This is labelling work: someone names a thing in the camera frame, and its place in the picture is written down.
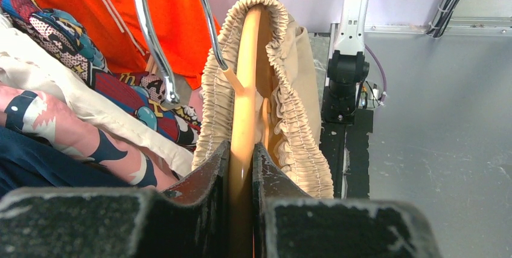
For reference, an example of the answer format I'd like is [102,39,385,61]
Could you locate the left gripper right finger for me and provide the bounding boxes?
[252,143,441,257]

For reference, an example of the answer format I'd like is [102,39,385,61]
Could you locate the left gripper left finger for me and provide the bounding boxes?
[1,141,230,257]

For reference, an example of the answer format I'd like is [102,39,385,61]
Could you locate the beige shorts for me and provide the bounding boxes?
[191,0,334,198]

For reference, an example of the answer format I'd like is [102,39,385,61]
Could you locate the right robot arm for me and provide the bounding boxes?
[321,0,370,124]

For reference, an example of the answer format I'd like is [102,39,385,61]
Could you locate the colourful cartoon print shorts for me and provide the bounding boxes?
[1,0,200,151]

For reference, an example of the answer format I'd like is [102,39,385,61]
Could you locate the navy blue shorts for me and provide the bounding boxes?
[1,127,131,197]

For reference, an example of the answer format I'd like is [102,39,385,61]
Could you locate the orange shorts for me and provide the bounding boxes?
[35,0,211,89]

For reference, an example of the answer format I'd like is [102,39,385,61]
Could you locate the pink patterned shorts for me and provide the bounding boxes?
[1,85,178,190]

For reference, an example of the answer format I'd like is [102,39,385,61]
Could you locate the white shorts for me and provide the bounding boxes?
[1,15,193,176]

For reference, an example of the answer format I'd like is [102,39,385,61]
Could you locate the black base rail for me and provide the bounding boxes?
[319,109,374,199]

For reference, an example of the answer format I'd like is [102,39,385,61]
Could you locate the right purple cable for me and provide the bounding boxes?
[363,43,389,108]

